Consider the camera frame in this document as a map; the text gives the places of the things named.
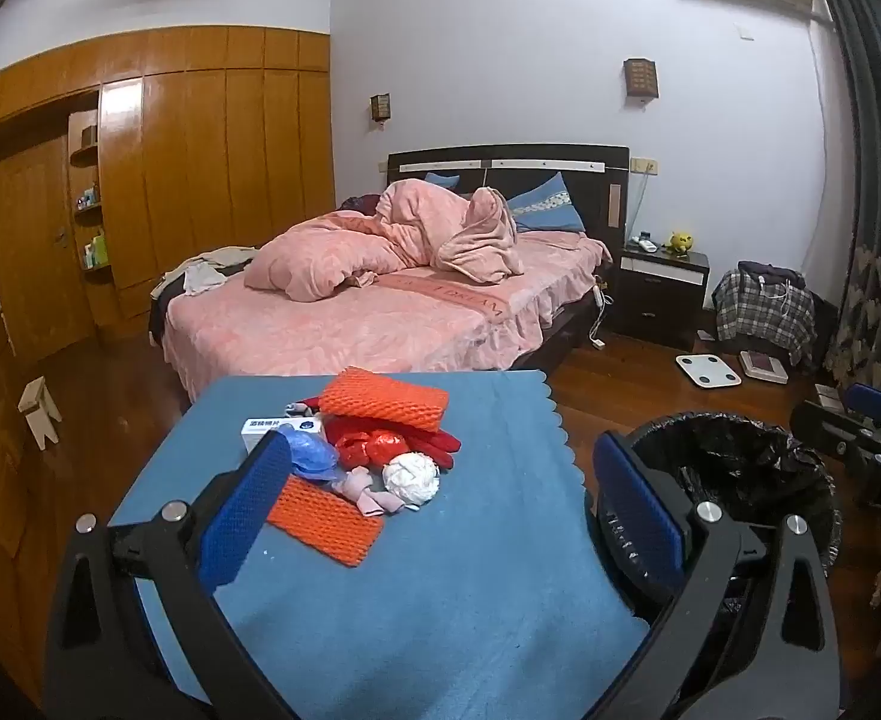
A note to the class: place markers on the small wooden stool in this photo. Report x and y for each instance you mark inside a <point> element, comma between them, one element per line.
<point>35,409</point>

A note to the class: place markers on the wall socket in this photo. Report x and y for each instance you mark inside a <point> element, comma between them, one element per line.
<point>643,164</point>

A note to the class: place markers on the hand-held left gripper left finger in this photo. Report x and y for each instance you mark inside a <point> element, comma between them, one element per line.
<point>253,510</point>

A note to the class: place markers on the pink duvet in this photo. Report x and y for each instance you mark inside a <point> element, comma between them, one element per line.
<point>320,262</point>

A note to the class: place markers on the white remote control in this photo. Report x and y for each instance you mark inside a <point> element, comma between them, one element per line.
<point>644,243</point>

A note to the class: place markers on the pink bathroom scale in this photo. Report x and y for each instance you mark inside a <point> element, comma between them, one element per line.
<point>762,366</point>

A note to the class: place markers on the wooden wardrobe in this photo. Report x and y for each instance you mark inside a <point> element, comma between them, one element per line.
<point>185,165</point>

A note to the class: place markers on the white power strip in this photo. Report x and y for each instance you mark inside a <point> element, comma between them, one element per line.
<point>600,315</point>

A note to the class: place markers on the small blue pillow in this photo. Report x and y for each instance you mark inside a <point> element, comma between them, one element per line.
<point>440,178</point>

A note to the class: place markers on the bin with black bag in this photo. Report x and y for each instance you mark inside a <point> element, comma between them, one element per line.
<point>740,465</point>

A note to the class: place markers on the yellow plush toy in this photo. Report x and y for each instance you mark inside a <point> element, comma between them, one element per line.
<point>678,241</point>

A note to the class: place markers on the plaid bag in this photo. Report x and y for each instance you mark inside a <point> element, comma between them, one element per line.
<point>762,311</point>

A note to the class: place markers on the red plastic bag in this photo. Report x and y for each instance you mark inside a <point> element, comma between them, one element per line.
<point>365,446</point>

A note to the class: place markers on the white crumpled paper ball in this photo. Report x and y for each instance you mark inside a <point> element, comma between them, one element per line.
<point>410,478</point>

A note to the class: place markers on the large blue pillow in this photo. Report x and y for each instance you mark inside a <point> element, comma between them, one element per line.
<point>549,206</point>

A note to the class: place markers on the bed with dark headboard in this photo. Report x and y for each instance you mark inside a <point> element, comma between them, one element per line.
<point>380,322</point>

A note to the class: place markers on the dark nightstand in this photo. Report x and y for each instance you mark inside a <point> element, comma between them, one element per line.
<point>654,300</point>

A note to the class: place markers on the blue plastic bag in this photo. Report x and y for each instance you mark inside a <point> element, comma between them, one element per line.
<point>313,457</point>

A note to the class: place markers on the small brown wall lamp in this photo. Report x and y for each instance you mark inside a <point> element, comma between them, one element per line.
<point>380,106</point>

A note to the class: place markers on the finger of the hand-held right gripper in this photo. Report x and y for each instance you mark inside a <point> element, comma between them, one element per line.
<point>871,399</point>
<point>822,427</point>

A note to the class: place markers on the white bathroom scale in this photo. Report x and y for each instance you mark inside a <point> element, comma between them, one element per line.
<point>706,370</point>

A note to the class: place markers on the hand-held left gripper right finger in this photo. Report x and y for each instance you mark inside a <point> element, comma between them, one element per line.
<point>635,510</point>

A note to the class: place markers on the dark patterned curtain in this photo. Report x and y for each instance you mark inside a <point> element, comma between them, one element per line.
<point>875,165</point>

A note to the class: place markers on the small orange foam net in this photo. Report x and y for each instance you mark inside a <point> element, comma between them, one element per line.
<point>328,521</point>

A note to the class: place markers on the white cardboard box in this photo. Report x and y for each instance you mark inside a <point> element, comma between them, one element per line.
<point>260,429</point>

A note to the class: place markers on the large brown wall lamp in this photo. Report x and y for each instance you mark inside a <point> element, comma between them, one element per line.
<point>641,77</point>

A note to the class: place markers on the pile of clothes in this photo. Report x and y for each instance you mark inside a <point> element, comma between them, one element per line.
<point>200,274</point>

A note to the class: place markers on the white flat box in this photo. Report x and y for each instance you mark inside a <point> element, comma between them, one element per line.
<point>828,394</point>

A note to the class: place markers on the large orange foam net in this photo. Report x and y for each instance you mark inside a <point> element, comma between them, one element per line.
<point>380,397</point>

